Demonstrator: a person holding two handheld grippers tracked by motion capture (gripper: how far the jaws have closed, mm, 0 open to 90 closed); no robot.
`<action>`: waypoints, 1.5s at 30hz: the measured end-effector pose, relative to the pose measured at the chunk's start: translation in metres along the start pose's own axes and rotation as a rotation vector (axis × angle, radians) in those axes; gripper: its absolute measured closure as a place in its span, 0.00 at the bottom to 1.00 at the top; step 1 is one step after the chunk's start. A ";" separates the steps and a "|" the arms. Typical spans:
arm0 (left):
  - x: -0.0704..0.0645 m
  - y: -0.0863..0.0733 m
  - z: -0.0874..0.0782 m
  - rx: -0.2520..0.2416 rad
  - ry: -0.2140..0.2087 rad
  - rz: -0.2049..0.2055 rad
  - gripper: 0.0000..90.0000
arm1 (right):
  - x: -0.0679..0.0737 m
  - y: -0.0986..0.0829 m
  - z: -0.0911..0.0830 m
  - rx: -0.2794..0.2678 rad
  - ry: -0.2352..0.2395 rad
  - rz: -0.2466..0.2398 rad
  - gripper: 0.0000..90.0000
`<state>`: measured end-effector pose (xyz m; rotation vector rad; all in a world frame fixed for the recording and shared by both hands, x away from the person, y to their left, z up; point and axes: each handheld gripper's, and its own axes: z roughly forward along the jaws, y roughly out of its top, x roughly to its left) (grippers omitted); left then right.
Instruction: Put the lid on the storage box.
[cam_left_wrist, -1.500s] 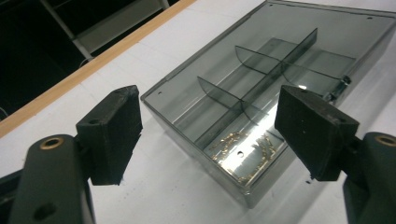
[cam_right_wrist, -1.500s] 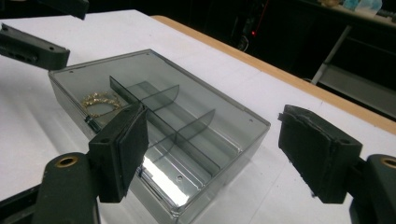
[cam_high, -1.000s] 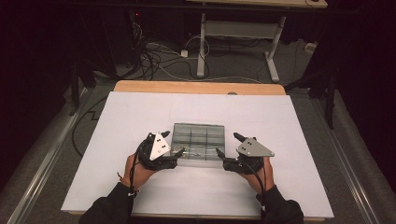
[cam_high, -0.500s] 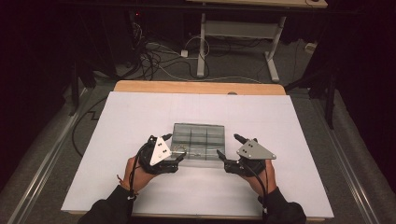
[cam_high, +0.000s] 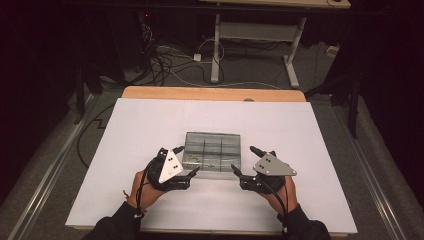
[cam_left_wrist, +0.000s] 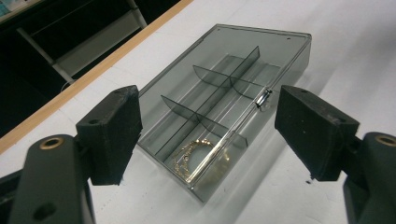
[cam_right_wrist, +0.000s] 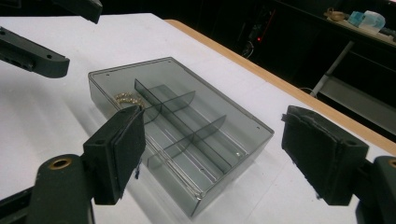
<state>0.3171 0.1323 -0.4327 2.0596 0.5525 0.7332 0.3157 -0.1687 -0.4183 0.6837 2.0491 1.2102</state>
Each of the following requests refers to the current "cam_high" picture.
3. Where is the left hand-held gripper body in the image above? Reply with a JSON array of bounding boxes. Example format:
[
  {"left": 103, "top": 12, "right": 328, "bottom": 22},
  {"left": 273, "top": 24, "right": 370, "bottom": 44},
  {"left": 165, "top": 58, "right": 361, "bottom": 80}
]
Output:
[{"left": 146, "top": 147, "right": 191, "bottom": 193}]

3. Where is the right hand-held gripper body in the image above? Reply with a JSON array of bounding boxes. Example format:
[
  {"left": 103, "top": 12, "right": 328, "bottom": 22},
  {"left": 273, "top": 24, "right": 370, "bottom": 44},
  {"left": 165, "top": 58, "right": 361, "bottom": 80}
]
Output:
[{"left": 239, "top": 150, "right": 298, "bottom": 195}]

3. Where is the gold ring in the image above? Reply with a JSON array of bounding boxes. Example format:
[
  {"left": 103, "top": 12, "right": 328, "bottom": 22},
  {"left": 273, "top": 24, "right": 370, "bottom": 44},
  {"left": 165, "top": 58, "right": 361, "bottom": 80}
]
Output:
[{"left": 184, "top": 155, "right": 202, "bottom": 168}]

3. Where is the clear plastic compartment box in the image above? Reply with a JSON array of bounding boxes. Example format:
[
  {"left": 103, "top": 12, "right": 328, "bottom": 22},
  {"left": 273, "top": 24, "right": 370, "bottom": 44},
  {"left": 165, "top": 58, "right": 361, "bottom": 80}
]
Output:
[{"left": 181, "top": 131, "right": 242, "bottom": 173}]

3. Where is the person's right hand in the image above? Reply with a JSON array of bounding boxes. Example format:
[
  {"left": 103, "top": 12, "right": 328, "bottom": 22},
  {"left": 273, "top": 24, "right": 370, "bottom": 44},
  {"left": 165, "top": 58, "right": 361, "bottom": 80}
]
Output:
[{"left": 263, "top": 175, "right": 298, "bottom": 216}]

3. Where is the person's left hand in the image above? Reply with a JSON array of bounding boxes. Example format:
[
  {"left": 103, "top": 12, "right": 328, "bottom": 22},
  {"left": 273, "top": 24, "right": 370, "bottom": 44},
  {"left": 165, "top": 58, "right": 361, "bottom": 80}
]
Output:
[{"left": 128, "top": 170, "right": 168, "bottom": 212}]

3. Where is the white table cover sheet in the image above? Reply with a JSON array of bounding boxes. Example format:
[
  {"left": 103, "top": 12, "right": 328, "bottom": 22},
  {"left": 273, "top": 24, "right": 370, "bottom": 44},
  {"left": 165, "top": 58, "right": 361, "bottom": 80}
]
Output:
[{"left": 65, "top": 97, "right": 358, "bottom": 234}]

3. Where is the black metal stand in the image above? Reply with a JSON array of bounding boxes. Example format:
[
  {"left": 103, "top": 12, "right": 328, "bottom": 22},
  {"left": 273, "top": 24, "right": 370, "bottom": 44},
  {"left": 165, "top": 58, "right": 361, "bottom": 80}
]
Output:
[
  {"left": 73, "top": 61, "right": 105, "bottom": 125},
  {"left": 303, "top": 64, "right": 364, "bottom": 140}
]

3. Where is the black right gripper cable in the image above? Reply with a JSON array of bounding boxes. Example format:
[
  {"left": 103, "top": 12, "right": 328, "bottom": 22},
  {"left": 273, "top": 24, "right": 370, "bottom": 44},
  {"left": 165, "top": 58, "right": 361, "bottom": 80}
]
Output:
[{"left": 262, "top": 179, "right": 290, "bottom": 235}]

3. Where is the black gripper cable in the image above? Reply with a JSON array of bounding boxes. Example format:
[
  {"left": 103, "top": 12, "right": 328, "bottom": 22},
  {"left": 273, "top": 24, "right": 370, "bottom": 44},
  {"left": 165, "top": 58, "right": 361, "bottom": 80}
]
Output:
[
  {"left": 134, "top": 159, "right": 158, "bottom": 219},
  {"left": 262, "top": 179, "right": 290, "bottom": 235}
]

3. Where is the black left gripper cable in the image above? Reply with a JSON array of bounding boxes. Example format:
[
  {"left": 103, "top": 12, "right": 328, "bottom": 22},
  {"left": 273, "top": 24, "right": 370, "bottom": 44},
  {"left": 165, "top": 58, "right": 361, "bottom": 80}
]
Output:
[{"left": 134, "top": 159, "right": 158, "bottom": 219}]

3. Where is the red wrist string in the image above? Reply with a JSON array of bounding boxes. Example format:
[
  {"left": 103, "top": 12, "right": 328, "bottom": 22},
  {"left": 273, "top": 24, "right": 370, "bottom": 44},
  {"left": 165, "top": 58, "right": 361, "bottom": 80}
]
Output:
[{"left": 122, "top": 189, "right": 148, "bottom": 214}]

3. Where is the white floor cable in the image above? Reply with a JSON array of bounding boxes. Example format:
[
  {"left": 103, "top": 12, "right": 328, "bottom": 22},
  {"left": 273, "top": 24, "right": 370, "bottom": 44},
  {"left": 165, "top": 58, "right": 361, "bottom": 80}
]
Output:
[{"left": 166, "top": 38, "right": 282, "bottom": 91}]

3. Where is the black cable bundle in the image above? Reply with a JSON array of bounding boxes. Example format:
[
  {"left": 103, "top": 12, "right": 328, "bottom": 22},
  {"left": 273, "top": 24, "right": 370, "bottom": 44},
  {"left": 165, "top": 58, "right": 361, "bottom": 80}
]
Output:
[{"left": 138, "top": 21, "right": 214, "bottom": 87}]

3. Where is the black floor cable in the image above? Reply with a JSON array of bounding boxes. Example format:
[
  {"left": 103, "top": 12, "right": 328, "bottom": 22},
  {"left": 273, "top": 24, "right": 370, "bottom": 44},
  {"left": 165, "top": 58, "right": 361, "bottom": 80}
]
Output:
[{"left": 76, "top": 103, "right": 116, "bottom": 170}]

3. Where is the metal floor rail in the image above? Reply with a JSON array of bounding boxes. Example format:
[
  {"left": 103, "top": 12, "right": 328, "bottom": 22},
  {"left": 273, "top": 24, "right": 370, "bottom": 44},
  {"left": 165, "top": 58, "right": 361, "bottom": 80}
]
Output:
[
  {"left": 6, "top": 94, "right": 95, "bottom": 240},
  {"left": 333, "top": 99, "right": 408, "bottom": 240}
]

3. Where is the white metal table frame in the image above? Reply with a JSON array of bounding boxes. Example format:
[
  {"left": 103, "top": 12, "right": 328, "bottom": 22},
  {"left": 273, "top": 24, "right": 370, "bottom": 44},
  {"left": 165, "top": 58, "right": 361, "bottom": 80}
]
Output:
[{"left": 199, "top": 0, "right": 352, "bottom": 90}]

